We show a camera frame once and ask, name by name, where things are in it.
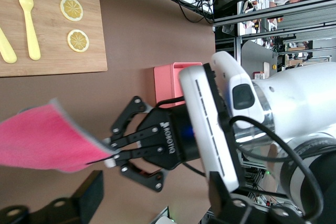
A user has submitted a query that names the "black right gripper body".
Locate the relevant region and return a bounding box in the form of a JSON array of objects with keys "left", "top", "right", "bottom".
[{"left": 141, "top": 105, "right": 205, "bottom": 172}]

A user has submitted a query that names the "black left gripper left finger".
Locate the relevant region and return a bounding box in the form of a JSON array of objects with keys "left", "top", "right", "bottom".
[{"left": 0, "top": 170, "right": 104, "bottom": 224}]

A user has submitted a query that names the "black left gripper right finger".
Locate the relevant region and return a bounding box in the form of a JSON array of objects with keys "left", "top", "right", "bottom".
[{"left": 208, "top": 171, "right": 307, "bottom": 224}]

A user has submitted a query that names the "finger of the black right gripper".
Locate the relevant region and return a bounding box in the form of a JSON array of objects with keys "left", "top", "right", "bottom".
[
  {"left": 103, "top": 145, "right": 165, "bottom": 193},
  {"left": 103, "top": 95, "right": 160, "bottom": 153}
]

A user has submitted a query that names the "pink cloth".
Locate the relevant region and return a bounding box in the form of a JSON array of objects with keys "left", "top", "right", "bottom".
[{"left": 0, "top": 98, "right": 119, "bottom": 174}]

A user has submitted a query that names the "pink plastic bin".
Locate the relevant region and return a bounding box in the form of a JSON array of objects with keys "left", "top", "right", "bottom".
[{"left": 154, "top": 62, "right": 203, "bottom": 109}]

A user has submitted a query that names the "lemon slice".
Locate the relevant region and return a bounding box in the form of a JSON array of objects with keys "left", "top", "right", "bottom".
[
  {"left": 67, "top": 29, "right": 90, "bottom": 53},
  {"left": 60, "top": 0, "right": 84, "bottom": 22}
]

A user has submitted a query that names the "wooden cutting board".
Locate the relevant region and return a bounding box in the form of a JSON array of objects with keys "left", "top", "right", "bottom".
[{"left": 0, "top": 0, "right": 108, "bottom": 78}]

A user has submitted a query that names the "grey partition panel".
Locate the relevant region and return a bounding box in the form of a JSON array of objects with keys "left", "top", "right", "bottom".
[{"left": 240, "top": 40, "right": 279, "bottom": 80}]

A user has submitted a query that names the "yellow plastic fork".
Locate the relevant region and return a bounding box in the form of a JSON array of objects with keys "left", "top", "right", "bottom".
[{"left": 16, "top": 0, "right": 41, "bottom": 61}]

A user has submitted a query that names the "yellow plastic knife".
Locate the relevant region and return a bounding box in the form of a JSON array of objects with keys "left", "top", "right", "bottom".
[{"left": 0, "top": 27, "right": 18, "bottom": 64}]

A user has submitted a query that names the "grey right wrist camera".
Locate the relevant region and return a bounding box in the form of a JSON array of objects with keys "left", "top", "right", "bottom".
[{"left": 178, "top": 65, "right": 241, "bottom": 193}]

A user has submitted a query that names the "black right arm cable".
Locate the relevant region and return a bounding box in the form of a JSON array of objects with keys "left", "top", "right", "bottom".
[{"left": 156, "top": 97, "right": 325, "bottom": 222}]

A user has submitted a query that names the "metal shelf frame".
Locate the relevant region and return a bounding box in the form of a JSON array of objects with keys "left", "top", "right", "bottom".
[{"left": 212, "top": 0, "right": 336, "bottom": 59}]

